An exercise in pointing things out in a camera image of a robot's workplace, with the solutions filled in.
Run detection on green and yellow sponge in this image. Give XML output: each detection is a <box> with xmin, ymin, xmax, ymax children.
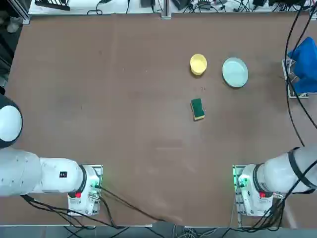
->
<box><xmin>190</xmin><ymin>98</ymin><xmax>207</xmax><ymax>122</ymax></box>

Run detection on small yellow dish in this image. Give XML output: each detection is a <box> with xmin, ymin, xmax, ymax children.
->
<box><xmin>189</xmin><ymin>53</ymin><xmax>209</xmax><ymax>76</ymax></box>

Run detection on pale green plate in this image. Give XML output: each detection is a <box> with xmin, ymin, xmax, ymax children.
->
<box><xmin>221</xmin><ymin>57</ymin><xmax>249</xmax><ymax>89</ymax></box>

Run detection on blue cloth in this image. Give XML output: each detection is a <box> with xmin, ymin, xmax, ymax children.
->
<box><xmin>287</xmin><ymin>36</ymin><xmax>317</xmax><ymax>95</ymax></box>

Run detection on left arm's black cable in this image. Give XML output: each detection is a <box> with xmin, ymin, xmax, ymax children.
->
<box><xmin>99</xmin><ymin>185</ymin><xmax>171</xmax><ymax>223</ymax></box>

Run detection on arm's black cable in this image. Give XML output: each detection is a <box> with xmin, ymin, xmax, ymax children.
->
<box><xmin>99</xmin><ymin>185</ymin><xmax>171</xmax><ymax>223</ymax></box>
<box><xmin>284</xmin><ymin>3</ymin><xmax>317</xmax><ymax>147</ymax></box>

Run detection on aluminium post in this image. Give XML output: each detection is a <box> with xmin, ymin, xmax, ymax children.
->
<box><xmin>160</xmin><ymin>0</ymin><xmax>172</xmax><ymax>19</ymax></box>

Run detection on right arm's black cable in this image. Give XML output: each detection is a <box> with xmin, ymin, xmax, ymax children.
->
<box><xmin>284</xmin><ymin>3</ymin><xmax>317</xmax><ymax>147</ymax></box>

